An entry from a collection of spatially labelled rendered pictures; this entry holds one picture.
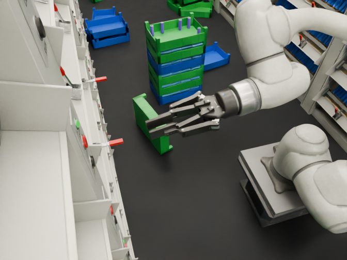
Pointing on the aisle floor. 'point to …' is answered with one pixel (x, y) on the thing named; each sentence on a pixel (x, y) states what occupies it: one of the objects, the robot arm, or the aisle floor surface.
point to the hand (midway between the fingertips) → (160, 126)
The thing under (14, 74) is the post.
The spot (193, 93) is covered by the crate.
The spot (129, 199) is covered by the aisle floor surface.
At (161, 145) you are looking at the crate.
